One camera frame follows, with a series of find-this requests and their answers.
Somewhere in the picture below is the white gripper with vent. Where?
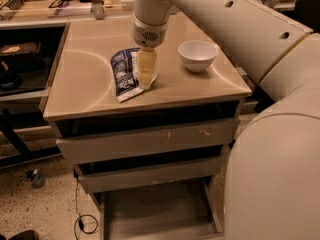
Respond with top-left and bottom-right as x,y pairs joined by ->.
132,14 -> 168,90

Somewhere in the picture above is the blue chip bag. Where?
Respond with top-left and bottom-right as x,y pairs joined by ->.
110,47 -> 157,102

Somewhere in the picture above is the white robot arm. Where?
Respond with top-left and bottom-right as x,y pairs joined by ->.
133,0 -> 320,240

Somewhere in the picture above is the top grey drawer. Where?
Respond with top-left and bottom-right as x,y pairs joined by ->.
57,118 -> 239,165

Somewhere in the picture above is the drawer cabinet with beige top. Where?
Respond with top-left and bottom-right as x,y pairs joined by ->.
43,15 -> 251,240

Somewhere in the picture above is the middle grey drawer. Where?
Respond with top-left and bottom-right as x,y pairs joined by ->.
79,156 -> 223,193

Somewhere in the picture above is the bottom grey open drawer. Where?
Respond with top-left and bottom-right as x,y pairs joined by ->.
101,179 -> 224,240

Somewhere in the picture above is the white bowl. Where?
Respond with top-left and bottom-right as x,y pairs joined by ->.
178,40 -> 217,73

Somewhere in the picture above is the coiled soldering stand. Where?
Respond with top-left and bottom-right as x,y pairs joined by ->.
0,0 -> 24,21

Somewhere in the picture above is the black office chair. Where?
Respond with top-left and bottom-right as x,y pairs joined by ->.
253,0 -> 320,113

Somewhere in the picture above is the dark shoe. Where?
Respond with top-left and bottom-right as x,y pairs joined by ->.
9,230 -> 39,240

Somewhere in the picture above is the black cable on floor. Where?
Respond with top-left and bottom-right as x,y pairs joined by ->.
73,177 -> 100,240

